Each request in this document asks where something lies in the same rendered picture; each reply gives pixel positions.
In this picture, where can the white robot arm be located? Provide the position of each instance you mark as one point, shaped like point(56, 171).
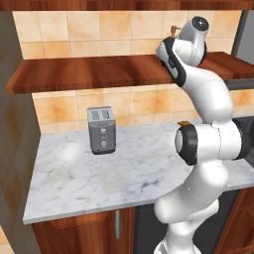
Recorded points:
point(208, 99)

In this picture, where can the wooden base cabinet door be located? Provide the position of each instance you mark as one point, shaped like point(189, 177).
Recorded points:
point(239, 225)
point(79, 233)

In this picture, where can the grey toaster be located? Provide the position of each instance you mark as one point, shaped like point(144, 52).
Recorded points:
point(101, 134)

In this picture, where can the small orange object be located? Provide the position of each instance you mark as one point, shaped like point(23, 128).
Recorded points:
point(184, 123)

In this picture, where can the tan pump bottle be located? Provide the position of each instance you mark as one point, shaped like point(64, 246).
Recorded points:
point(173, 32)

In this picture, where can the dark hob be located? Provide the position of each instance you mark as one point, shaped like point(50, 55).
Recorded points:
point(249, 123)

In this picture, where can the grey range hood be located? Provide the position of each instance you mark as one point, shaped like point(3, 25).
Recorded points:
point(245, 33)

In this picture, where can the wooden wall shelf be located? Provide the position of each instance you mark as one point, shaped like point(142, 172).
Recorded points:
point(92, 71)

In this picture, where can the wooden wall cabinet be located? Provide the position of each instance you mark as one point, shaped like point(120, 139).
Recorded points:
point(99, 4)

